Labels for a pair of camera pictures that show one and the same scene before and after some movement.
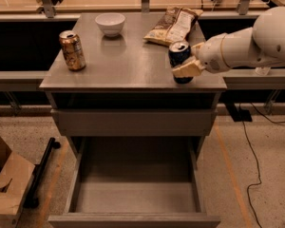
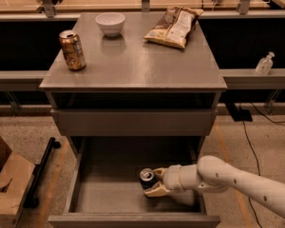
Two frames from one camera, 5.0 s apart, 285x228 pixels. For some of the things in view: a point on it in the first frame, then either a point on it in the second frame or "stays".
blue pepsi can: x=179 y=51 -> x=147 y=178
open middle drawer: x=135 y=181 stays
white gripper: x=211 y=54 -> x=171 y=177
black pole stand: x=30 y=199 stays
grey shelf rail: x=16 y=80 stays
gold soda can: x=73 y=50 stays
